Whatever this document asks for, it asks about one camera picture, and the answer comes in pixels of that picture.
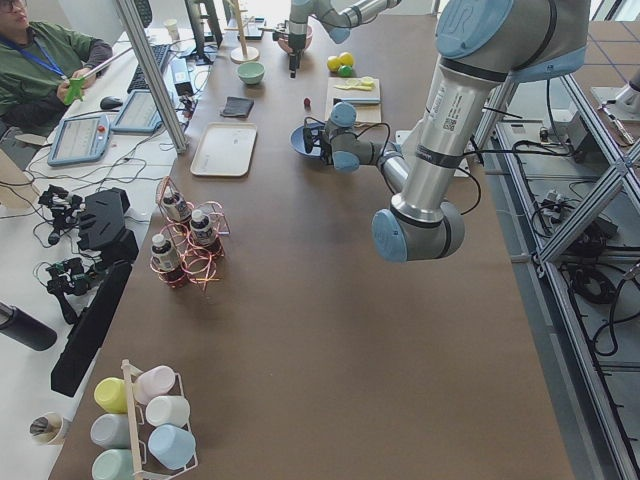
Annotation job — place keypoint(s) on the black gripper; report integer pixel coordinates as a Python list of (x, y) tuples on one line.
[(297, 42), (326, 148)]

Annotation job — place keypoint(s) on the blue round plate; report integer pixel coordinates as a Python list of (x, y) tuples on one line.
[(300, 142)]

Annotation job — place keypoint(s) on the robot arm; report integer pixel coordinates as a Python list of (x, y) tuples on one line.
[(338, 24), (481, 44)]

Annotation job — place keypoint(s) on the pink ice bowl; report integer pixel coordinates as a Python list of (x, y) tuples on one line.
[(280, 36)]

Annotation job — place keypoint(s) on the light green bowl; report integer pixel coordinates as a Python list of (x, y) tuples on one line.
[(251, 73)]

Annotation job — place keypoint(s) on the whole lemon lower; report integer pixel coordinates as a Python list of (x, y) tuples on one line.
[(333, 63)]

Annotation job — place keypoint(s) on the whole lemon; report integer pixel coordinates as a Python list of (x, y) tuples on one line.
[(346, 59), (333, 63)]

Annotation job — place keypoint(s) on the wooden stand round base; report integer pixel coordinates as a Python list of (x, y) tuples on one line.
[(244, 53)]

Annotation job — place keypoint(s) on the green lime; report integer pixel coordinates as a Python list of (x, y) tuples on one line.
[(345, 71)]

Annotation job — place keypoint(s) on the whole lemon upper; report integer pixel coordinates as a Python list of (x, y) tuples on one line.
[(346, 59)]

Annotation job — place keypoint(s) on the steel muddler black tip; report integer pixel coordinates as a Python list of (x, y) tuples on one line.
[(357, 101)]

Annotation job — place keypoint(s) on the wooden cutting board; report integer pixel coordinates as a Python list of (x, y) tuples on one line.
[(364, 93)]

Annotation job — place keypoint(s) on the yellow plastic knife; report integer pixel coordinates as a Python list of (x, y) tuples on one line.
[(355, 87)]

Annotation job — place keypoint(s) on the grey folded cloth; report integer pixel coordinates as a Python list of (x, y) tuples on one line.
[(237, 107)]

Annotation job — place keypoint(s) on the cream rabbit tray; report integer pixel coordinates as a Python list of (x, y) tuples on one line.
[(224, 150)]

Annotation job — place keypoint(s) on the tea bottle top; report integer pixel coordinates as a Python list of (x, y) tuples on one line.
[(203, 232)]

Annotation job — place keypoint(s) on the tea bottle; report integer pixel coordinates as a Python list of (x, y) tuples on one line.
[(166, 261), (203, 232), (175, 207)]

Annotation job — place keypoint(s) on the tea bottle bottom left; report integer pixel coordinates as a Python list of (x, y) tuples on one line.
[(175, 207)]

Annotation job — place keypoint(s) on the teach pendant rear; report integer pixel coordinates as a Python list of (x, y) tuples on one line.
[(138, 115)]

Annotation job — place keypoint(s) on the teach pendant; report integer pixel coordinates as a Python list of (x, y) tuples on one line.
[(80, 140), (138, 115)]

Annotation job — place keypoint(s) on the black computer mouse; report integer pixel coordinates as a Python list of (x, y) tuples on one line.
[(110, 103)]

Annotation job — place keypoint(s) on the tea bottle bottom right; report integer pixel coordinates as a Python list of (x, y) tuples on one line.
[(166, 261)]

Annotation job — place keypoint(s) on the teach pendant front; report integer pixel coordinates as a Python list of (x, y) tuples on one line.
[(80, 140)]

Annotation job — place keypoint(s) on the black angular device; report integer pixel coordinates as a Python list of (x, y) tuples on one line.
[(101, 227)]

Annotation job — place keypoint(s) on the person in green jacket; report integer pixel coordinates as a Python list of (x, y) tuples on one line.
[(37, 61)]

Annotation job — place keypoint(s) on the pink cup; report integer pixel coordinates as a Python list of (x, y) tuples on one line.
[(153, 383)]

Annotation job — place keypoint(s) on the white cup rack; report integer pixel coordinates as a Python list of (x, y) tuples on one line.
[(145, 466)]

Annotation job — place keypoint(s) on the white cup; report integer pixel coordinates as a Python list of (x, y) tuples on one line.
[(168, 409)]

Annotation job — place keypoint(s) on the yellow cup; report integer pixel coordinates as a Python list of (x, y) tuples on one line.
[(110, 395)]

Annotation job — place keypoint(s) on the black long bar device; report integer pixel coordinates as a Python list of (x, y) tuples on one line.
[(89, 332)]

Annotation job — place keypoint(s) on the blue cup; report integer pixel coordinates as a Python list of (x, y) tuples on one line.
[(172, 446)]

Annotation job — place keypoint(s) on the black water bottle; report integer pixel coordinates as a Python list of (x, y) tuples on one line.
[(22, 327)]

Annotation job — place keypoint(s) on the grey cup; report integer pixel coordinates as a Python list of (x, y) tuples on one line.
[(111, 431)]

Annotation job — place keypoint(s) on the mint green cup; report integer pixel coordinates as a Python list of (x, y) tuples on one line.
[(113, 464)]

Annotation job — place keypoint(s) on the paper cup with items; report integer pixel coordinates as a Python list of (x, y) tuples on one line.
[(50, 428)]

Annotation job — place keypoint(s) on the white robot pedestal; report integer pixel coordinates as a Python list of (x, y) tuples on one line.
[(405, 140)]

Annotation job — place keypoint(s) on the aluminium frame post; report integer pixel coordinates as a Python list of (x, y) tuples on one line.
[(133, 26)]

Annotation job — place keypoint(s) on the copper wire bottle rack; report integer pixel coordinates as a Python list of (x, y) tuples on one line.
[(200, 265)]

